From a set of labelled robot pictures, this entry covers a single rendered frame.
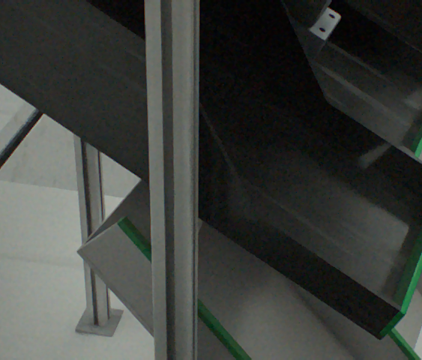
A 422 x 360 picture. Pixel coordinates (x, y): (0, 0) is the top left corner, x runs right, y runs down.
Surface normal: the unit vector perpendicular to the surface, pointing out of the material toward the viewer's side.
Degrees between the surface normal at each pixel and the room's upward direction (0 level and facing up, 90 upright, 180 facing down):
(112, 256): 90
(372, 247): 25
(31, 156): 90
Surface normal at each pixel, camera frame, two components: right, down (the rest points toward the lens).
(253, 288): 0.66, -0.44
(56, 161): 0.98, 0.13
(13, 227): 0.01, -0.84
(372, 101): 0.40, -0.66
